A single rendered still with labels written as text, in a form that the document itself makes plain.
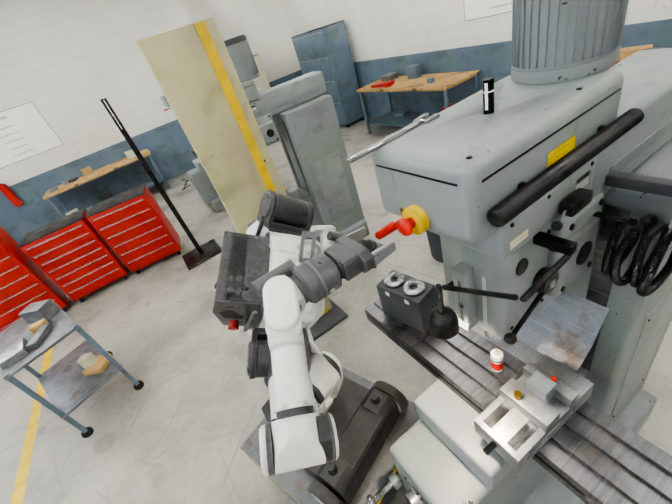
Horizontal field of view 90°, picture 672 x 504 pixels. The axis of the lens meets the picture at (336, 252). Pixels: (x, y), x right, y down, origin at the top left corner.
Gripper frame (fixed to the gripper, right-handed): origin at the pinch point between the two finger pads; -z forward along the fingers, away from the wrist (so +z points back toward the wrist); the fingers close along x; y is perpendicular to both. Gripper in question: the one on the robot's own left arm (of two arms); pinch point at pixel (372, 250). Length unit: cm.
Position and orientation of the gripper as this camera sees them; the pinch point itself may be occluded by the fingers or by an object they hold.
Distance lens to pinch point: 144.3
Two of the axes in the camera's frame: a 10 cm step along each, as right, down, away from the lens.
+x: 5.9, -2.9, -7.6
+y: -0.5, -9.5, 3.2
